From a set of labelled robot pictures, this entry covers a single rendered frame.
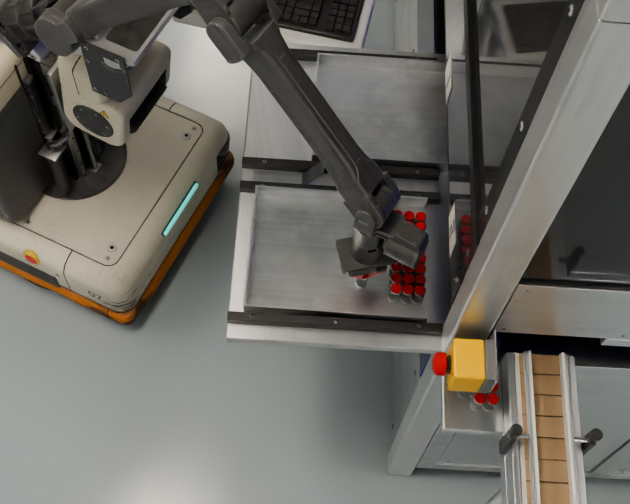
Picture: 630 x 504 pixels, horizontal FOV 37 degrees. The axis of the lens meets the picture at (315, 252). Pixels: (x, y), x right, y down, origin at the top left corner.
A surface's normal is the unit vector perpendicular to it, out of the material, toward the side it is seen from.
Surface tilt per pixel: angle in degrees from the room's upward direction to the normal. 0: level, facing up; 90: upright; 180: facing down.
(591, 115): 90
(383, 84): 0
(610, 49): 90
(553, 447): 0
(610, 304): 90
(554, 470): 0
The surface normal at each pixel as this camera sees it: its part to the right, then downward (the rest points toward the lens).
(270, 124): 0.04, -0.46
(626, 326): -0.04, 0.89
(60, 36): -0.49, 0.71
